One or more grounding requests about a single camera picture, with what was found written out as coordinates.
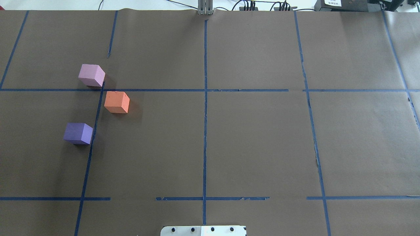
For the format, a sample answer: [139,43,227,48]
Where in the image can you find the grey metal post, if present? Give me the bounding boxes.
[198,0,214,15]

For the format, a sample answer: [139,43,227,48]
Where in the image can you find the black power strip left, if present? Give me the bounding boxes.
[240,4,259,11]

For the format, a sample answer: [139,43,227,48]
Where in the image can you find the black power strip right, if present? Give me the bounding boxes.
[272,6,297,11]

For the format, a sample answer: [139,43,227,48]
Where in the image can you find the black equipment box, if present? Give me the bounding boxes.
[314,0,382,12]

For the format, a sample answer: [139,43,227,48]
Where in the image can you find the purple foam cube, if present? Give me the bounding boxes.
[63,123,93,145]

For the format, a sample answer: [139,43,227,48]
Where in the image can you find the orange foam cube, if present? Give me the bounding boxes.
[104,91,130,114]

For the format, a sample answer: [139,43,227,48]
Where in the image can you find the pink foam cube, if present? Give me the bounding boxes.
[78,64,106,87]

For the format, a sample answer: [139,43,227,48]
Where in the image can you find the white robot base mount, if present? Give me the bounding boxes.
[160,225,247,236]

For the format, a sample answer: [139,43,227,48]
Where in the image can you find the black power strip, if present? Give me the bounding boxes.
[240,4,259,11]
[272,6,297,11]

